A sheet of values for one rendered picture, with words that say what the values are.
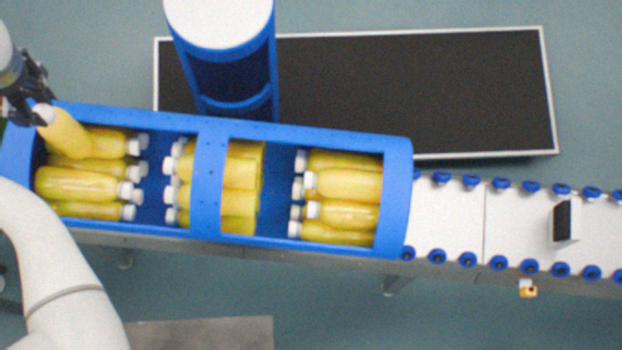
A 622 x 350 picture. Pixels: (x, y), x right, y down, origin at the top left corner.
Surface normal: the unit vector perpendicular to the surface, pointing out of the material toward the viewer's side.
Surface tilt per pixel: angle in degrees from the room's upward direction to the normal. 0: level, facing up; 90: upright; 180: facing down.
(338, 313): 0
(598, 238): 0
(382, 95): 0
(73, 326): 17
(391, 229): 42
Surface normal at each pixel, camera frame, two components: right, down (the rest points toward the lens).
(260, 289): 0.03, -0.25
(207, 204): -0.04, 0.36
